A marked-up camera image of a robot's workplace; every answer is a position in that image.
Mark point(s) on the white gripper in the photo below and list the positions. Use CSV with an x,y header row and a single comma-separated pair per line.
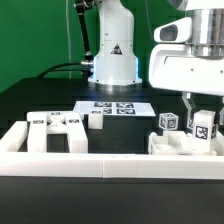
x,y
173,67

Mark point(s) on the white chair seat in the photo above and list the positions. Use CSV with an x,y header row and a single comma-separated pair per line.
x,y
179,143

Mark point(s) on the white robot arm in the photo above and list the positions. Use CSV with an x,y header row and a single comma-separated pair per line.
x,y
115,65

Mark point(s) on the white tagged cube left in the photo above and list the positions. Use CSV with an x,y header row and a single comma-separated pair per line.
x,y
168,121

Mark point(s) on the white U-shaped obstacle fence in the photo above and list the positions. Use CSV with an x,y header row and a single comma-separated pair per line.
x,y
14,162

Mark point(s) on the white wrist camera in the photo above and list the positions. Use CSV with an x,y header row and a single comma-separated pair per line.
x,y
178,31

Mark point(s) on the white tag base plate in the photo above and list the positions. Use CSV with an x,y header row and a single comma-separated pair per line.
x,y
115,108

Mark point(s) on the white chair back frame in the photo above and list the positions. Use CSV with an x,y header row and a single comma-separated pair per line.
x,y
47,123

